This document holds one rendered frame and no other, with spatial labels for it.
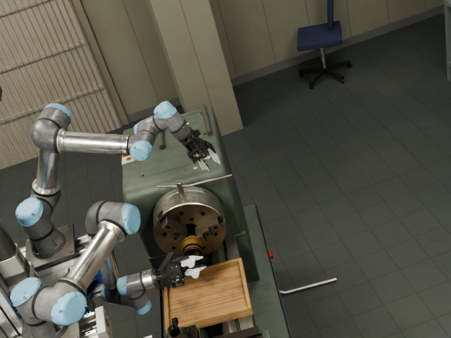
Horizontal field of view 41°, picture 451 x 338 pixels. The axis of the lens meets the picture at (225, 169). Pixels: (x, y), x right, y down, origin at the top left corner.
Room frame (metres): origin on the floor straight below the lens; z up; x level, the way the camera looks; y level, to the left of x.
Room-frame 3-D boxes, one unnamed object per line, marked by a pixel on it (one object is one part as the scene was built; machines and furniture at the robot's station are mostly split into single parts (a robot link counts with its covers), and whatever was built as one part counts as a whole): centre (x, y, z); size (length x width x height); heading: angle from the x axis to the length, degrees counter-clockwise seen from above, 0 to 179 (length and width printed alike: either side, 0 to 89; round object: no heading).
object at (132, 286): (1.84, 0.50, 1.07); 0.11 x 0.08 x 0.09; 87
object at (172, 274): (1.83, 0.35, 1.08); 0.12 x 0.09 x 0.08; 87
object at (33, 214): (2.15, 0.84, 1.33); 0.13 x 0.12 x 0.14; 164
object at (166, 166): (2.49, 0.22, 1.06); 0.59 x 0.48 x 0.39; 177
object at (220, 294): (1.84, 0.24, 0.89); 0.36 x 0.30 x 0.04; 87
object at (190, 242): (1.94, 0.23, 1.08); 0.09 x 0.09 x 0.09; 87
